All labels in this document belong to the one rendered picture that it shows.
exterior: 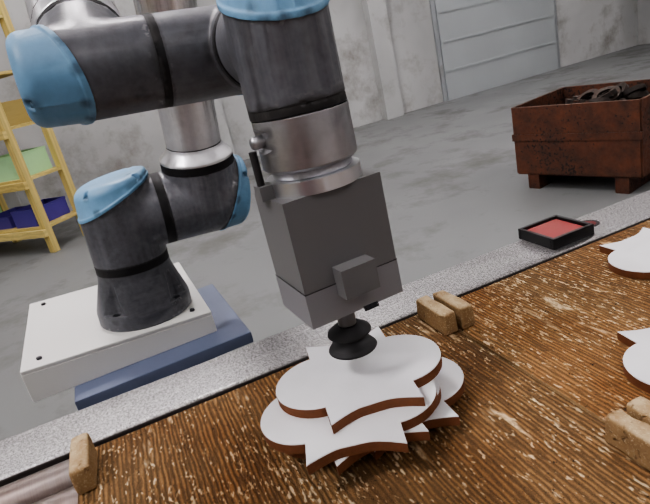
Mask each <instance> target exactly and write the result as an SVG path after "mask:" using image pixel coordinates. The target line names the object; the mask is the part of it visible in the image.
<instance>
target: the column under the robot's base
mask: <svg viewBox="0 0 650 504"><path fill-rule="evenodd" d="M197 291H198V292H199V294H200V295H201V297H202V298H203V300H204V301H205V303H206V305H207V306H208V308H209V309H210V311H211V313H212V316H213V320H214V323H215V326H216V329H217V331H215V332H213V333H210V334H208V335H205V336H203V337H200V338H198V339H195V340H192V341H190V342H187V343H185V344H182V345H180V346H177V347H175V348H172V349H170V350H167V351H164V352H162V353H159V354H157V355H154V356H152V357H149V358H147V359H144V360H141V361H139V362H136V363H134V364H131V365H129V366H126V367H124V368H121V369H118V370H116V371H113V372H111V373H108V374H106V375H103V376H101V377H98V378H95V379H93V380H90V381H88V382H85V383H83V384H80V385H78V386H75V405H76V407H77V409H78V411H79V410H82V409H84V408H87V407H89V406H92V405H95V404H97V403H100V402H102V401H105V400H108V399H110V398H113V397H115V396H118V395H121V394H123V393H126V392H128V391H131V390H133V389H136V388H139V387H141V386H144V385H146V384H149V383H152V382H154V381H157V380H159V379H162V378H165V377H167V376H170V375H172V374H175V373H178V372H180V371H183V370H185V369H188V368H190V367H193V366H196V365H198V364H201V363H203V362H206V361H209V360H211V359H214V358H216V357H218V356H220V355H223V354H225V353H227V352H230V351H232V350H235V349H237V348H240V347H242V346H245V345H247V344H250V343H252V342H253V337H252V333H251V331H250V330H249V329H248V328H247V326H246V325H245V324H244V323H243V322H242V320H241V319H240V318H239V317H238V315H237V314H236V313H235V312H234V310H233V309H232V308H231V307H230V305H229V304H228V303H227V302H226V300H225V299H224V298H223V297H222V295H221V294H220V293H219V292H218V290H217V289H216V288H215V287H214V285H213V284H210V285H207V286H205V287H202V288H199V289H197Z"/></svg>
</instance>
